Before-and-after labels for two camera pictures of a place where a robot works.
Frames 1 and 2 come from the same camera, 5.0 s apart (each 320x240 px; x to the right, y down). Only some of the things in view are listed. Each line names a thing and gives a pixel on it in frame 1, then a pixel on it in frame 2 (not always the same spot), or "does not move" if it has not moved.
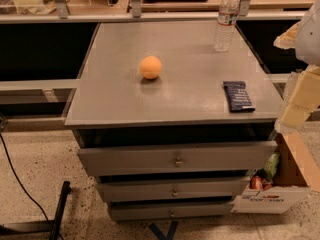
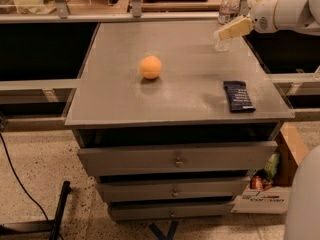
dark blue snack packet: x=237 y=97 does not move
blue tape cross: x=170 y=234 does not move
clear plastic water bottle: x=227 y=20 does not move
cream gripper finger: x=304 y=101 → x=236 y=28
